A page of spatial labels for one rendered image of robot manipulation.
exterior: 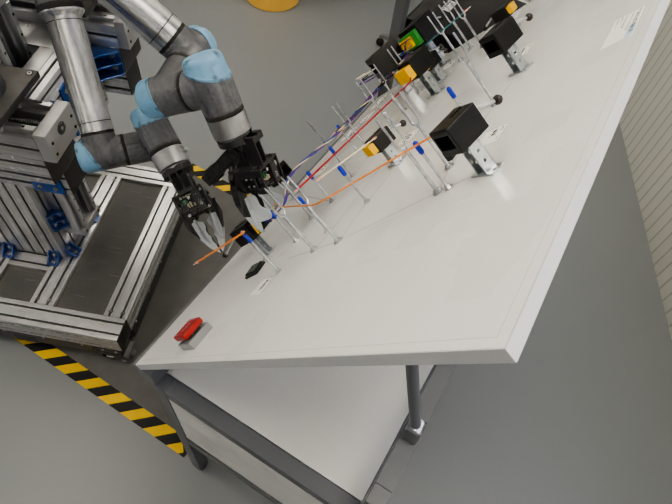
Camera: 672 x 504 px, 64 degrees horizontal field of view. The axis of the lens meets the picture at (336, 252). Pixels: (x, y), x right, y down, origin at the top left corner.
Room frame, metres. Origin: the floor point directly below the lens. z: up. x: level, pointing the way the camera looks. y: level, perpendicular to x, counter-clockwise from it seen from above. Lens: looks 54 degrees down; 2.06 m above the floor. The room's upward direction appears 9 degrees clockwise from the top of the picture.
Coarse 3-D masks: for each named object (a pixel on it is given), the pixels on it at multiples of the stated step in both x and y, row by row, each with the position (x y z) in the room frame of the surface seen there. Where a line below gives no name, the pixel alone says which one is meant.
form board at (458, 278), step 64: (576, 0) 1.10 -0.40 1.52; (640, 0) 0.86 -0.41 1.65; (576, 64) 0.74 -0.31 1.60; (640, 64) 0.65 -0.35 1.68; (512, 128) 0.63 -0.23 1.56; (576, 128) 0.53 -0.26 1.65; (320, 192) 0.88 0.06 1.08; (384, 192) 0.66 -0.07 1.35; (448, 192) 0.53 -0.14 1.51; (512, 192) 0.45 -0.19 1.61; (576, 192) 0.39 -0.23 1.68; (256, 256) 0.69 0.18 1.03; (320, 256) 0.53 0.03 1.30; (384, 256) 0.43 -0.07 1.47; (448, 256) 0.37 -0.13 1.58; (512, 256) 0.32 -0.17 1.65; (256, 320) 0.41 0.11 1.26; (320, 320) 0.34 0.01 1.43; (384, 320) 0.29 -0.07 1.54; (448, 320) 0.26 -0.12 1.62; (512, 320) 0.23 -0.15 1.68
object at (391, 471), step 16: (448, 368) 0.50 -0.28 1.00; (432, 384) 0.46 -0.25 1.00; (432, 400) 0.43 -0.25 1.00; (400, 432) 0.36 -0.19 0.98; (416, 432) 0.34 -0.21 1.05; (400, 448) 0.32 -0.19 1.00; (384, 464) 0.28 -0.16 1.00; (400, 464) 0.29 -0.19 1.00; (384, 480) 0.25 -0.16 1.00; (368, 496) 0.22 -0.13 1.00; (384, 496) 0.22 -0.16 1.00
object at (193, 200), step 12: (180, 168) 0.78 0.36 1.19; (192, 168) 0.83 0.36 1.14; (168, 180) 0.79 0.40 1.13; (180, 180) 0.76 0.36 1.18; (180, 192) 0.74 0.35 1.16; (192, 192) 0.74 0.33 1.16; (204, 192) 0.75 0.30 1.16; (180, 204) 0.74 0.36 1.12; (192, 204) 0.73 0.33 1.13; (204, 204) 0.73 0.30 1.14; (192, 216) 0.71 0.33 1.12
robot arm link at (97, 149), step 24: (48, 0) 1.01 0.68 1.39; (72, 0) 1.03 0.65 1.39; (48, 24) 0.99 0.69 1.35; (72, 24) 1.00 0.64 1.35; (72, 48) 0.97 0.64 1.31; (72, 72) 0.93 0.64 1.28; (96, 72) 0.97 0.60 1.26; (72, 96) 0.90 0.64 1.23; (96, 96) 0.92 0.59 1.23; (96, 120) 0.88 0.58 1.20; (96, 144) 0.84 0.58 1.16; (120, 144) 0.86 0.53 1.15; (96, 168) 0.81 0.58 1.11
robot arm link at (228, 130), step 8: (240, 112) 0.75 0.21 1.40; (224, 120) 0.72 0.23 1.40; (232, 120) 0.73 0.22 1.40; (240, 120) 0.74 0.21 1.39; (248, 120) 0.76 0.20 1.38; (216, 128) 0.72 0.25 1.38; (224, 128) 0.72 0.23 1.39; (232, 128) 0.72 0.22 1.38; (240, 128) 0.73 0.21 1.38; (248, 128) 0.74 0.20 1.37; (216, 136) 0.72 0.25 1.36; (224, 136) 0.71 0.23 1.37; (232, 136) 0.72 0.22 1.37; (240, 136) 0.73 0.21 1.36
